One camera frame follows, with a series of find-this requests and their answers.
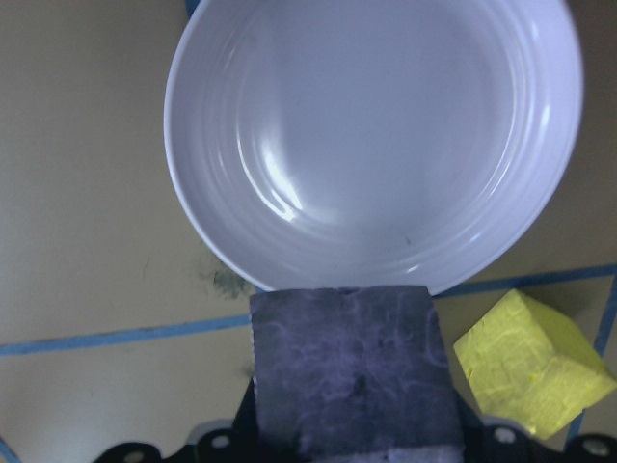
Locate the yellow foam block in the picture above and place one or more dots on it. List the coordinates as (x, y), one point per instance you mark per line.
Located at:
(530, 366)

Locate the purple foam block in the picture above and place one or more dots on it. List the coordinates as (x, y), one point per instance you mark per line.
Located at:
(352, 366)

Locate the purple round plate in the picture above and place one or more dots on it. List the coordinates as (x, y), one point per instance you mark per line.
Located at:
(371, 144)

